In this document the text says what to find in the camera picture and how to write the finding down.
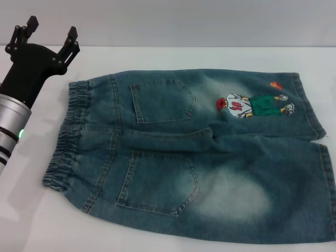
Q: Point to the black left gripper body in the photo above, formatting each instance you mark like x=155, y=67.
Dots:
x=29, y=68

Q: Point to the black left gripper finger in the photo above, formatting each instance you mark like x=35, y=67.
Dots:
x=23, y=32
x=69, y=48

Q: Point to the blue denim shorts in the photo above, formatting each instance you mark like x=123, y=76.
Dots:
x=157, y=157

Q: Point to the white tablecloth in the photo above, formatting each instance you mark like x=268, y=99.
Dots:
x=183, y=57

